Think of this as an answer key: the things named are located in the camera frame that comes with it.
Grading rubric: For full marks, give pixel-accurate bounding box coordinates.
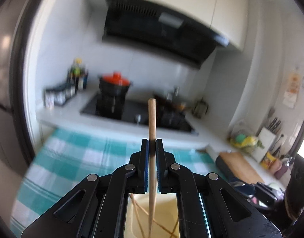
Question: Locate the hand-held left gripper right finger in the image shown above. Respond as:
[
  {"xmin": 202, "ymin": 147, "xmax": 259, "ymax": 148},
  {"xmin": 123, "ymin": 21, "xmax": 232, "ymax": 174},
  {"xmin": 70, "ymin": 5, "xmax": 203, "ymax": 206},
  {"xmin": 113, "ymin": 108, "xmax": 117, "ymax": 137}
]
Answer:
[{"xmin": 155, "ymin": 138, "xmax": 282, "ymax": 238}]

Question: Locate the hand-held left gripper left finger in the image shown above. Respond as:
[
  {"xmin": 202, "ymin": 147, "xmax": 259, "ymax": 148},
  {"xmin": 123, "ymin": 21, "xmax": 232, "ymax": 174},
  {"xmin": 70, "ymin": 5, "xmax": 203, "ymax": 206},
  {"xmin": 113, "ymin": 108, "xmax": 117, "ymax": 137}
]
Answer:
[{"xmin": 21, "ymin": 138, "xmax": 150, "ymax": 238}]

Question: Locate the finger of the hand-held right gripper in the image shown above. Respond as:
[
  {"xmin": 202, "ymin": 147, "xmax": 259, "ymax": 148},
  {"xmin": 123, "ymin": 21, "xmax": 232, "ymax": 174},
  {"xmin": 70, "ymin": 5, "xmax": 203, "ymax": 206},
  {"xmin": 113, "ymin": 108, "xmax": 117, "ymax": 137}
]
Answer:
[
  {"xmin": 253, "ymin": 182, "xmax": 279, "ymax": 204},
  {"xmin": 229, "ymin": 181, "xmax": 256, "ymax": 199}
]

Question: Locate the row of wooden chopsticks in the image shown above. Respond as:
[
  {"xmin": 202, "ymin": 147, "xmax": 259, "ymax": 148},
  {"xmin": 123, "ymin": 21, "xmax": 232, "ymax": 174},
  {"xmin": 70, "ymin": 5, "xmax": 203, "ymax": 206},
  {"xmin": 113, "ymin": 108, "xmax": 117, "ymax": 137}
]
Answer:
[{"xmin": 130, "ymin": 195, "xmax": 179, "ymax": 238}]

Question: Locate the cream plastic utensil holder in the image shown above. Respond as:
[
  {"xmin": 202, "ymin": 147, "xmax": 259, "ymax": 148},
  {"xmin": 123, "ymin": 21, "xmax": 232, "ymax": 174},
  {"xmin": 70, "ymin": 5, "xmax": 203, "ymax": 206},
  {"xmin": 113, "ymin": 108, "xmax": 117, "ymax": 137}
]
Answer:
[{"xmin": 123, "ymin": 193, "xmax": 181, "ymax": 238}]

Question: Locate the single wooden chopstick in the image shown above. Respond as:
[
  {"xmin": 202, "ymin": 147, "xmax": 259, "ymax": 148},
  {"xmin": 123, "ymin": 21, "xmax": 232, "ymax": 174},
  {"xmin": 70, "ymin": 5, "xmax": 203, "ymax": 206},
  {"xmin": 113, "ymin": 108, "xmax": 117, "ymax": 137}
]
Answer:
[{"xmin": 147, "ymin": 99, "xmax": 157, "ymax": 238}]

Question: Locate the wooden cutting board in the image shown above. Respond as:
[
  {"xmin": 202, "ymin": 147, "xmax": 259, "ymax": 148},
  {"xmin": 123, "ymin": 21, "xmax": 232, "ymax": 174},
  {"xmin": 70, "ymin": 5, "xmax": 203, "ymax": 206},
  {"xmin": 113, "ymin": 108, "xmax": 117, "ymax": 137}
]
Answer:
[{"xmin": 219, "ymin": 151, "xmax": 265, "ymax": 184}]

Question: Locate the mauve soap dispenser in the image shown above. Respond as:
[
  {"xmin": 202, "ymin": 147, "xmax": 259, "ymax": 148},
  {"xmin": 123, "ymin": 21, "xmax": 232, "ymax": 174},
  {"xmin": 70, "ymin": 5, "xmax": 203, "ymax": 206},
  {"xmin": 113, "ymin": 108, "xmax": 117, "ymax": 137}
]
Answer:
[{"xmin": 274, "ymin": 157, "xmax": 291, "ymax": 180}]

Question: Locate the pink bottle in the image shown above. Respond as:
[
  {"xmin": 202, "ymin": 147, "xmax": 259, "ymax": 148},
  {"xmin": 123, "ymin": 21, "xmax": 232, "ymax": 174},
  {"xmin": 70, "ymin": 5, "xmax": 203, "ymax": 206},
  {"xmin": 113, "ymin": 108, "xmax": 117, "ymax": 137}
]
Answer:
[{"xmin": 269, "ymin": 159, "xmax": 282, "ymax": 175}]

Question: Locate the black board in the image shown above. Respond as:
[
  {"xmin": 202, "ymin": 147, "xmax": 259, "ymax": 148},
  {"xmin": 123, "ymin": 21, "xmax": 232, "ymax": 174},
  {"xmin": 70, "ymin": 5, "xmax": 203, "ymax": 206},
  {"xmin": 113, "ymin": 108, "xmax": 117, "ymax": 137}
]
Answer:
[{"xmin": 215, "ymin": 155, "xmax": 238, "ymax": 181}]

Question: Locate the yellow packet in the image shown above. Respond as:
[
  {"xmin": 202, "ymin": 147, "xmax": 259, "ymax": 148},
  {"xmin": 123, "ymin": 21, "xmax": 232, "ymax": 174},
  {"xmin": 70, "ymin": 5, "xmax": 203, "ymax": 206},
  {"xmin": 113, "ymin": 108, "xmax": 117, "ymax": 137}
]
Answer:
[{"xmin": 260, "ymin": 152, "xmax": 276, "ymax": 170}]

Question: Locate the white knife block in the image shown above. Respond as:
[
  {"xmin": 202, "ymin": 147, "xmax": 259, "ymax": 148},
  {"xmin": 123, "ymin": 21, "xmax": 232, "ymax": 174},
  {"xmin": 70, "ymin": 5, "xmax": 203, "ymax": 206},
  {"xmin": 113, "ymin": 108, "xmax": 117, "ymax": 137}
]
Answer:
[{"xmin": 256, "ymin": 127, "xmax": 277, "ymax": 163}]

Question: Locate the plastic bag of fruit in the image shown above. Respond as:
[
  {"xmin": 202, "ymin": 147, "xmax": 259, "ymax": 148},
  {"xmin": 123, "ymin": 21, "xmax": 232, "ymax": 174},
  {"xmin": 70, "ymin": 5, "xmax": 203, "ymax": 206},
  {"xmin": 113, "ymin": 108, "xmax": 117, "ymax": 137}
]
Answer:
[{"xmin": 227, "ymin": 120, "xmax": 264, "ymax": 155}]

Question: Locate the black gas stove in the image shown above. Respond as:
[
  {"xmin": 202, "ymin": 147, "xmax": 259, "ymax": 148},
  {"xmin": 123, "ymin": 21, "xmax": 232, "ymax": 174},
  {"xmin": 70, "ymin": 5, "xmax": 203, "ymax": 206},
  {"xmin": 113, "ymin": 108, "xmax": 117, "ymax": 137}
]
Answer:
[{"xmin": 80, "ymin": 93, "xmax": 199, "ymax": 135}]

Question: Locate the wok with glass lid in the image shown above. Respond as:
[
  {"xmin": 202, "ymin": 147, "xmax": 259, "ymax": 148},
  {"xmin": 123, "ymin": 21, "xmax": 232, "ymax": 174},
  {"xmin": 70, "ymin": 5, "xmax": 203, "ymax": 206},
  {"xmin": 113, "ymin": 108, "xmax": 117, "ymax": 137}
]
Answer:
[{"xmin": 153, "ymin": 87, "xmax": 188, "ymax": 112}]

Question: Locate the glass teapot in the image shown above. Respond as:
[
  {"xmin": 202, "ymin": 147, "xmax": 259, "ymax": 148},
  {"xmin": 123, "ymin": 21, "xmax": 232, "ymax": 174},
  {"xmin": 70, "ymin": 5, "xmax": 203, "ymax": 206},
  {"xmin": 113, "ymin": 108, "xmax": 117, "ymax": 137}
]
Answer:
[{"xmin": 193, "ymin": 99, "xmax": 209, "ymax": 119}]

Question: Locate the teal checked tablecloth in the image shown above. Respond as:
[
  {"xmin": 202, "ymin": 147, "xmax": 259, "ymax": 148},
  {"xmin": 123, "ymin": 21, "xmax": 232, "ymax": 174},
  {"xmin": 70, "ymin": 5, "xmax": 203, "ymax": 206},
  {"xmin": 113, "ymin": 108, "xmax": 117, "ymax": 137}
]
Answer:
[{"xmin": 10, "ymin": 128, "xmax": 217, "ymax": 237}]

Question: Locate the black clay pot red lid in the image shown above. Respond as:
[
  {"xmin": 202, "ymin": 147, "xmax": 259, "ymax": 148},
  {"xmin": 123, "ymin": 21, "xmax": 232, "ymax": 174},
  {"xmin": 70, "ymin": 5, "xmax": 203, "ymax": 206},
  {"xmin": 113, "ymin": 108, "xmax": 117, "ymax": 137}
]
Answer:
[{"xmin": 99, "ymin": 71, "xmax": 133, "ymax": 102}]

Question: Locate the dark sauce bottle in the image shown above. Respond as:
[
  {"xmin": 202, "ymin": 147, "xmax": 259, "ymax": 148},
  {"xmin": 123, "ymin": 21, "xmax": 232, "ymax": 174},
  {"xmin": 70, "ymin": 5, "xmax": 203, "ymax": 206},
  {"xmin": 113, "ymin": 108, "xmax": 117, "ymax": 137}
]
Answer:
[{"xmin": 78, "ymin": 69, "xmax": 89, "ymax": 91}]

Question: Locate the spice bottles group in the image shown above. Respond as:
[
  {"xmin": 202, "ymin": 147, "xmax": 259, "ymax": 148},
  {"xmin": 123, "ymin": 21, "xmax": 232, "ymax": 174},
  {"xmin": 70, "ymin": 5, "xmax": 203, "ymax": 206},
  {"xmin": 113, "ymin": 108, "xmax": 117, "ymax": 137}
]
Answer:
[{"xmin": 44, "ymin": 82, "xmax": 77, "ymax": 105}]

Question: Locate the white spice jar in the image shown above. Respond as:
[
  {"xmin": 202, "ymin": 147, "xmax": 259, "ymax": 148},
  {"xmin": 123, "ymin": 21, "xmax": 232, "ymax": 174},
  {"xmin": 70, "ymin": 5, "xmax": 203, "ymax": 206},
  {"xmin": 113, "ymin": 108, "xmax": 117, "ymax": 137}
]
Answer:
[{"xmin": 45, "ymin": 90, "xmax": 55, "ymax": 109}]

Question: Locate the yellow-capped sauce bottle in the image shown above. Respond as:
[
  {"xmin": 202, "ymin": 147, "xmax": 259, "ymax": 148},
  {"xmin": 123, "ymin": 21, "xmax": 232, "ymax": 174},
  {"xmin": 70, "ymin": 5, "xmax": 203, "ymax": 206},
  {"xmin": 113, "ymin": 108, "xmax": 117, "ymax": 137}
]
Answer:
[{"xmin": 69, "ymin": 58, "xmax": 83, "ymax": 90}]

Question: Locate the black range hood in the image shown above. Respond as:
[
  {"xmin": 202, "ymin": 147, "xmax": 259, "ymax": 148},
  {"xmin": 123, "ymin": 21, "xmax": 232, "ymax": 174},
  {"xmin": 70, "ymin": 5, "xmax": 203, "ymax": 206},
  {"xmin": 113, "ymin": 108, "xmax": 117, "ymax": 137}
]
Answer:
[{"xmin": 102, "ymin": 0, "xmax": 230, "ymax": 68}]

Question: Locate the black-handled knife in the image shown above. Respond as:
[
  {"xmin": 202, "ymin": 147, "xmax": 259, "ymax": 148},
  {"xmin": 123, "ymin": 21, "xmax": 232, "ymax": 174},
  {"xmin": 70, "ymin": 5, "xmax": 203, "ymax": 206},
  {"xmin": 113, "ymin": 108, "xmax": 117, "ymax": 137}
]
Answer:
[{"xmin": 267, "ymin": 118, "xmax": 282, "ymax": 133}]

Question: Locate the yellow wall hanging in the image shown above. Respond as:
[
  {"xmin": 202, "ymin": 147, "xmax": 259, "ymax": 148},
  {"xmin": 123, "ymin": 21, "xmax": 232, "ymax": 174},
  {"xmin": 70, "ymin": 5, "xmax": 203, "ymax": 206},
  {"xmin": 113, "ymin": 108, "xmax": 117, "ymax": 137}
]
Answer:
[{"xmin": 282, "ymin": 66, "xmax": 302, "ymax": 108}]

